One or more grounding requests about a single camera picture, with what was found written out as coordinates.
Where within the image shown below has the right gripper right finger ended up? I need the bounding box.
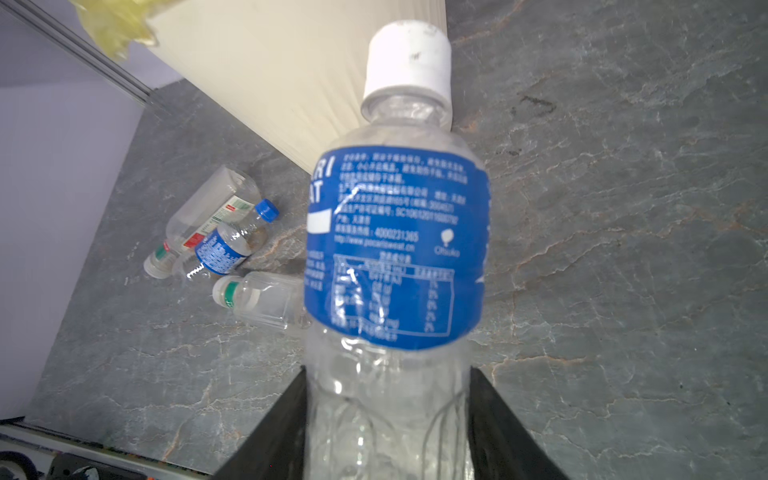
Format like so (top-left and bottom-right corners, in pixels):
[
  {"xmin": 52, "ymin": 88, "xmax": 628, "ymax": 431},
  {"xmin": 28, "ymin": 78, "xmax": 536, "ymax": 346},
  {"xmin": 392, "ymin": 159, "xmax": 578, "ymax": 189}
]
[{"xmin": 467, "ymin": 367, "xmax": 568, "ymax": 480}]

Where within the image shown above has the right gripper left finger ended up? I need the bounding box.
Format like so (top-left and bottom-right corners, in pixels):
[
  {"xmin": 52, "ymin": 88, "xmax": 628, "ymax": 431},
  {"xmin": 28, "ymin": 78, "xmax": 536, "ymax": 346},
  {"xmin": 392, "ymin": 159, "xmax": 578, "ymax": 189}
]
[{"xmin": 211, "ymin": 367, "xmax": 308, "ymax": 480}]

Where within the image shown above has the blue label bottle white cap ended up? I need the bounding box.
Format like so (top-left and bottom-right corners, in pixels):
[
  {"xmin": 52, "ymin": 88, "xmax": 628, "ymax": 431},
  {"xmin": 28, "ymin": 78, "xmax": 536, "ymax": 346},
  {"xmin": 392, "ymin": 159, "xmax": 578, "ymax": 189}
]
[{"xmin": 304, "ymin": 20, "xmax": 491, "ymax": 479}]

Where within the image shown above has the white plastic waste bin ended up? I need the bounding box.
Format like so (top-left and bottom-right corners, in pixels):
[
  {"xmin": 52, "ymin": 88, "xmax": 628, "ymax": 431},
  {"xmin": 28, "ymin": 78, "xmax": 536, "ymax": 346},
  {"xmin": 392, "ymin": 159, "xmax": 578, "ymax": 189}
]
[{"xmin": 147, "ymin": 0, "xmax": 447, "ymax": 172}]

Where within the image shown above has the yellow plastic bin liner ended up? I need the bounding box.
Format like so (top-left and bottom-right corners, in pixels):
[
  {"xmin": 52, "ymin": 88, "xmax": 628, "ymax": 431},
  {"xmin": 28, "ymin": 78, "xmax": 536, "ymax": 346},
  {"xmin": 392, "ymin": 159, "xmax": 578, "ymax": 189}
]
[{"xmin": 70, "ymin": 0, "xmax": 178, "ymax": 61}]

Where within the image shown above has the clear bottle green neck label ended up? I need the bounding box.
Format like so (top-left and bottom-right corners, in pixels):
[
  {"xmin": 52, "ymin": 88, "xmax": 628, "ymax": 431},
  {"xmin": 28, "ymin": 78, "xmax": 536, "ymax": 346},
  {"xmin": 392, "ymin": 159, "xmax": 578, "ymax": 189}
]
[{"xmin": 212, "ymin": 271, "xmax": 311, "ymax": 336}]

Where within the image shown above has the clear bottle blue label cap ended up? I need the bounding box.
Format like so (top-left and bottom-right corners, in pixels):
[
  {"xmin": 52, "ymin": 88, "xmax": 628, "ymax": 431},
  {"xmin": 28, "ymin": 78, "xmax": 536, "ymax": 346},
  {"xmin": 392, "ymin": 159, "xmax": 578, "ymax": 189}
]
[{"xmin": 172, "ymin": 199, "xmax": 279, "ymax": 284}]

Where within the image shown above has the clear bottle red green label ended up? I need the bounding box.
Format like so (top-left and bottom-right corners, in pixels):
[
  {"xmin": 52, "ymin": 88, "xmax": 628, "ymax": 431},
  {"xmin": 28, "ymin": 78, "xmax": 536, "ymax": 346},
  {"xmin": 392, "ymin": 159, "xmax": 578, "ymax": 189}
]
[{"xmin": 143, "ymin": 166, "xmax": 262, "ymax": 280}]

